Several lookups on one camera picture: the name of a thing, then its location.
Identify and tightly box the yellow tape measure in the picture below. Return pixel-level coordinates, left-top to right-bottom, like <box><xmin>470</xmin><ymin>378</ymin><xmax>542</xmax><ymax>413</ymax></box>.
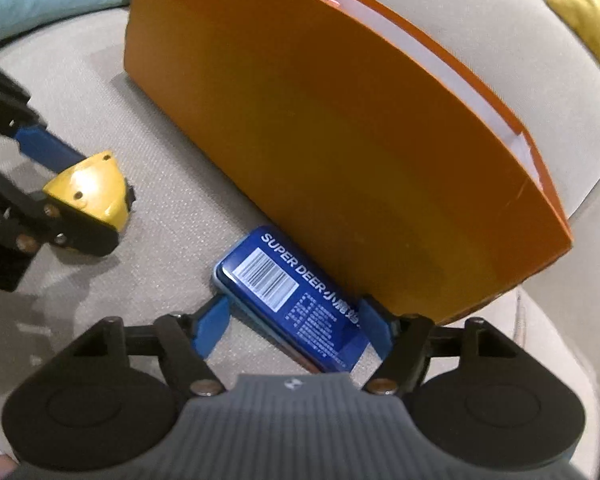
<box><xmin>43</xmin><ymin>151</ymin><xmax>135</xmax><ymax>233</ymax></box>

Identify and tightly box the blue tin box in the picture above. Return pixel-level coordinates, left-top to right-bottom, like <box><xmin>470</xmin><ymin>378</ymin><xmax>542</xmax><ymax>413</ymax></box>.
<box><xmin>212</xmin><ymin>226</ymin><xmax>368</xmax><ymax>373</ymax></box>

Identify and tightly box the orange cardboard box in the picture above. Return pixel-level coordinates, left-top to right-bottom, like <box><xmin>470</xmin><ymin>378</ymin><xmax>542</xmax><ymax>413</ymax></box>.
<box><xmin>124</xmin><ymin>0</ymin><xmax>573</xmax><ymax>322</ymax></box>

